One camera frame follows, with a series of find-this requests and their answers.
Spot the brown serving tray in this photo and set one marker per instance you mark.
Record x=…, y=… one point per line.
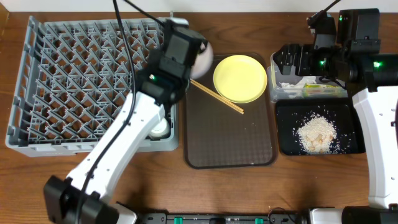
x=217, y=136

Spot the pink white bowl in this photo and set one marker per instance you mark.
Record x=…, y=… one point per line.
x=203, y=62

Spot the grey dishwasher rack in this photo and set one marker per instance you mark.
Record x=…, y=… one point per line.
x=72, y=82

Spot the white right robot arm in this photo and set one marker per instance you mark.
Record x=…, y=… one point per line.
x=348, y=49

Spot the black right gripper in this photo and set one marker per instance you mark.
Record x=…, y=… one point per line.
x=302, y=51

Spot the small white cup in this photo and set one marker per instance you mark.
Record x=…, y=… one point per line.
x=160, y=131

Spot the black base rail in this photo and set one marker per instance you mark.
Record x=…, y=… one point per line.
x=272, y=218

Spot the yellow round plate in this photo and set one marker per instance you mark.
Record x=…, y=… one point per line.
x=240, y=78

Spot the black waste tray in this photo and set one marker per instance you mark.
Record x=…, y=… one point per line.
x=338, y=110

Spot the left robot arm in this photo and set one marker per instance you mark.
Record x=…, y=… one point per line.
x=84, y=196

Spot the yellow orange snack wrapper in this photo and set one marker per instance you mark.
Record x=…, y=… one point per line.
x=320, y=89

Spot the clear plastic waste bin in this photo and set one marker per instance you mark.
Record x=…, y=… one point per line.
x=289, y=87

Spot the rice food scraps pile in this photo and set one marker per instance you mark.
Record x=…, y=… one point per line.
x=317, y=135

